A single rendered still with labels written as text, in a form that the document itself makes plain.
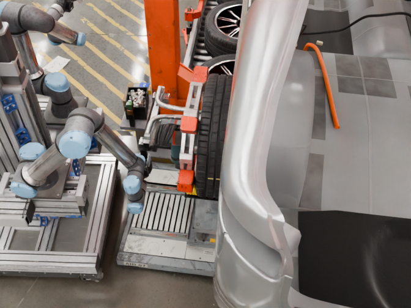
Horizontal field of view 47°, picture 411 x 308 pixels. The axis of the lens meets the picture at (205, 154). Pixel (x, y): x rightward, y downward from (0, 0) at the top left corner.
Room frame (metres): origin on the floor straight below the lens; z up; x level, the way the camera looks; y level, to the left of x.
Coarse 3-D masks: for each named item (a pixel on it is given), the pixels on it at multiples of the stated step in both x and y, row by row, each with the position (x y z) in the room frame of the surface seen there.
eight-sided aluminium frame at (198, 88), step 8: (192, 88) 1.77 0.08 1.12; (200, 88) 1.77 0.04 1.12; (192, 96) 1.74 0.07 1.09; (200, 96) 1.72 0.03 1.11; (184, 112) 1.59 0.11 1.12; (192, 112) 1.59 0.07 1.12; (200, 112) 1.94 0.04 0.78; (184, 136) 1.51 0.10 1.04; (192, 136) 1.51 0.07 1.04; (184, 144) 1.48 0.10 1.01; (192, 144) 1.48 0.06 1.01; (184, 152) 1.46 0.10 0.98; (192, 152) 1.46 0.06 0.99; (184, 160) 1.43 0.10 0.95; (192, 160) 1.44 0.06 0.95; (184, 168) 1.46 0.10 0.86; (192, 168) 1.44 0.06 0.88
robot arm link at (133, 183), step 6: (132, 174) 1.31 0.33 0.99; (138, 174) 1.32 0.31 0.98; (126, 180) 1.26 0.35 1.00; (132, 180) 1.26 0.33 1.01; (138, 180) 1.27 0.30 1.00; (126, 186) 1.23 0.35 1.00; (132, 186) 1.23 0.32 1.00; (138, 186) 1.25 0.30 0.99; (126, 192) 1.24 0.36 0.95; (132, 192) 1.22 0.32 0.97; (138, 192) 1.24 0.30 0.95; (132, 198) 1.22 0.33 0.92; (138, 198) 1.23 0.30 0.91
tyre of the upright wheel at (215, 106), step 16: (208, 80) 1.78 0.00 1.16; (224, 80) 1.78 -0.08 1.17; (208, 96) 1.65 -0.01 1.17; (224, 96) 1.65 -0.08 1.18; (208, 112) 1.57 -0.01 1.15; (224, 112) 1.56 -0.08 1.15; (208, 128) 1.50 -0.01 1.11; (224, 128) 1.50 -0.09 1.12; (208, 144) 1.45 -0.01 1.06; (208, 160) 1.40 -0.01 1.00; (208, 176) 1.37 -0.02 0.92; (208, 192) 1.37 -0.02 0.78
